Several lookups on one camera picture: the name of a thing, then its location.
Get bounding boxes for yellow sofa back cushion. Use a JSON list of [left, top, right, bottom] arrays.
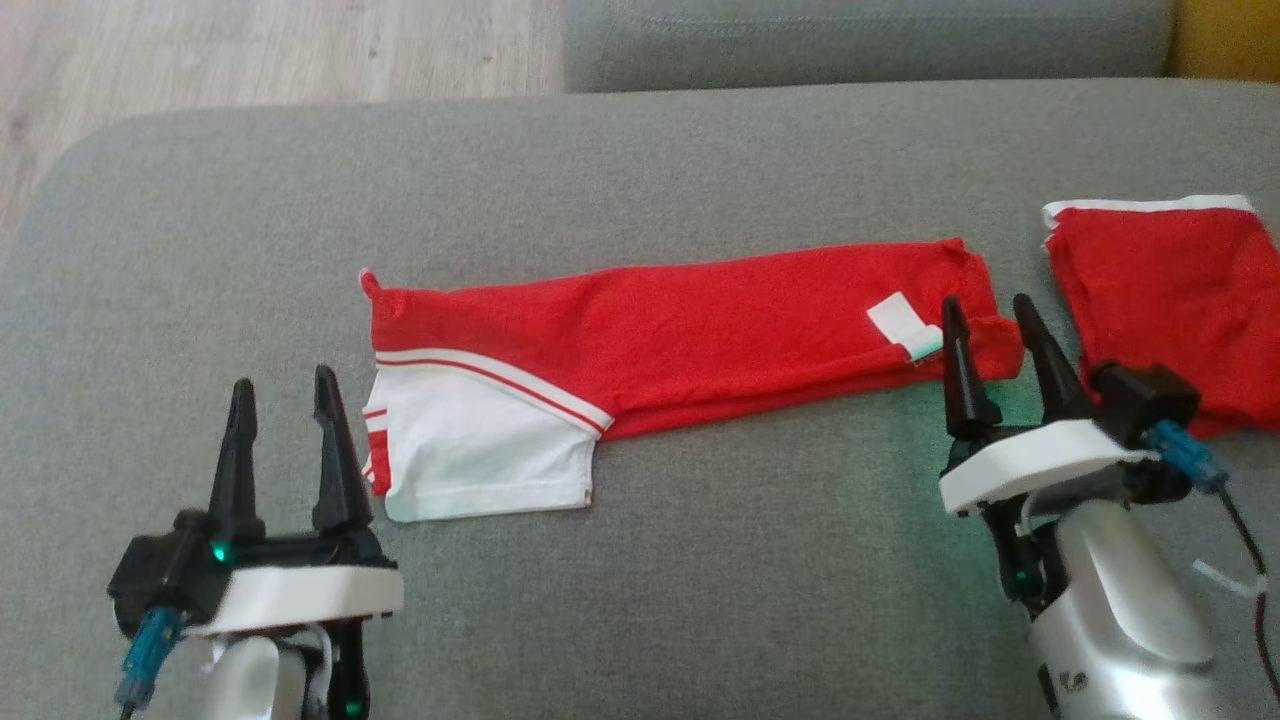
[[1165, 0, 1280, 83]]

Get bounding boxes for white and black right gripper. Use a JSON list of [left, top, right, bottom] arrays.
[[938, 293, 1153, 517]]

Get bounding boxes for red shorts with white stripe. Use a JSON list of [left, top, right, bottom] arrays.
[[1042, 194, 1280, 439]]

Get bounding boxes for left black cable, blue plug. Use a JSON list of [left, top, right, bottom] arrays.
[[115, 607, 187, 720]]

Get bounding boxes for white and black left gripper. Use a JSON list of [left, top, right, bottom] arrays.
[[185, 365, 405, 639]]

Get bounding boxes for large grey sofa seat cushion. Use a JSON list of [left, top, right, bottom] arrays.
[[0, 78, 1280, 720]]

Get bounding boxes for white cable tie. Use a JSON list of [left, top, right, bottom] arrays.
[[1192, 560, 1269, 599]]

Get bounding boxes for red jersey with white sleeves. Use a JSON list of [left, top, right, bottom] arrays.
[[360, 238, 1025, 523]]

